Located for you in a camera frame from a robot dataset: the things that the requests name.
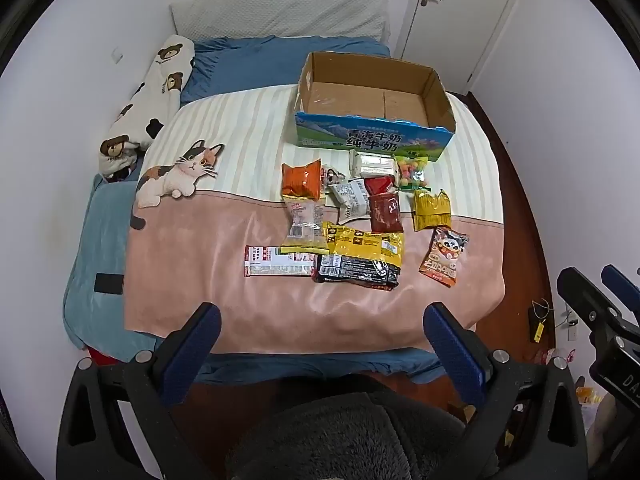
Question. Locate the large yellow snack packet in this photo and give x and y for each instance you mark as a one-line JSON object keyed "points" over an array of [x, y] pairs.
{"points": [[370, 247]]}

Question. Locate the white door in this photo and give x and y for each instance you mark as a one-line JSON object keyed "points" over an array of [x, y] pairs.
{"points": [[460, 20]]}

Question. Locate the bright red snack packet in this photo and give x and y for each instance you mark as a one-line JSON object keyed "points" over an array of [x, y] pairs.
{"points": [[377, 185]]}

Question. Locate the white wafer pack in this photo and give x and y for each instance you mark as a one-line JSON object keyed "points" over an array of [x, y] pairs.
{"points": [[372, 164]]}

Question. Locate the colourful candy ball bag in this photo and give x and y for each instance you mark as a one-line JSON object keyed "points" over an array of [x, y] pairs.
{"points": [[412, 170]]}

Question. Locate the person's grey fleece clothing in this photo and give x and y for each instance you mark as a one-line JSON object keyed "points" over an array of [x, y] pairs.
{"points": [[350, 435]]}

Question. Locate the gold crinkled snack packet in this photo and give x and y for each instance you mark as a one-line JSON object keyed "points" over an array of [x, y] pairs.
{"points": [[431, 210]]}

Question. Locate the clear yellow-edged snack packet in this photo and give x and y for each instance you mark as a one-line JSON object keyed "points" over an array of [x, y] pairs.
{"points": [[305, 225]]}

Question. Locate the cat print blanket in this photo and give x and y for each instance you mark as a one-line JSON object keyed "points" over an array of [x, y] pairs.
{"points": [[225, 270]]}

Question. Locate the black snack packet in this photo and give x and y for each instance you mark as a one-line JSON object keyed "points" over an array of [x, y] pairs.
{"points": [[360, 274]]}

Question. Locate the orange cartoon snack packet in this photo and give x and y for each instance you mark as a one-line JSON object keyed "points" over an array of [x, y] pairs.
{"points": [[445, 255]]}

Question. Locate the long red white snack packet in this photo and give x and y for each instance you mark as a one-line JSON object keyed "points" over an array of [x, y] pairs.
{"points": [[275, 262]]}

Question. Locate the dark red snack packet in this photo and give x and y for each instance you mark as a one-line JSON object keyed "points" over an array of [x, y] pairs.
{"points": [[385, 212]]}

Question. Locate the bear print long pillow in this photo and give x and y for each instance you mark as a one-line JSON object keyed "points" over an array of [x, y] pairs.
{"points": [[160, 85]]}

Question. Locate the person's right hand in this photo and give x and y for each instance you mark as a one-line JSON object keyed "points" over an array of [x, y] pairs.
{"points": [[601, 427]]}

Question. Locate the red cloth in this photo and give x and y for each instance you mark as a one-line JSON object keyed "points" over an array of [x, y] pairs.
{"points": [[100, 357]]}

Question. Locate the white grey snack packet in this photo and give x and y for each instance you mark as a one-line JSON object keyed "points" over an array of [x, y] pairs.
{"points": [[350, 200]]}

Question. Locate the clear plastic bag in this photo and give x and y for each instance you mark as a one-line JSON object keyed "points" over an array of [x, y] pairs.
{"points": [[555, 357]]}

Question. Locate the small brown cartoon snack packet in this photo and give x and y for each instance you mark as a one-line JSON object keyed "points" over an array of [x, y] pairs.
{"points": [[332, 176]]}

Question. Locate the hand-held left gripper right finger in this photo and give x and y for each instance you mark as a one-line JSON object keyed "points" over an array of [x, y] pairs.
{"points": [[456, 355]]}

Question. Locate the cardboard box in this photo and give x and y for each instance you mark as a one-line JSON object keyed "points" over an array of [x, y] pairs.
{"points": [[360, 140]]}

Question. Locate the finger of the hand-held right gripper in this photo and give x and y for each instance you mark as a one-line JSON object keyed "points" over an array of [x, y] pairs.
{"points": [[587, 297], [620, 282]]}

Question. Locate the white pillow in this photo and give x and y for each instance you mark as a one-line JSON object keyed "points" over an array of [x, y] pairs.
{"points": [[280, 10]]}

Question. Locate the white wall switch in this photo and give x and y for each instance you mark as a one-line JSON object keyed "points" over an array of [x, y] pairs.
{"points": [[117, 55]]}

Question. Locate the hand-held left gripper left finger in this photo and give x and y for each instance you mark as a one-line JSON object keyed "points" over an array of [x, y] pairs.
{"points": [[192, 355]]}

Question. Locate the yellow tag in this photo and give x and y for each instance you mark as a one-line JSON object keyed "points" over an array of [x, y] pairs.
{"points": [[539, 331]]}

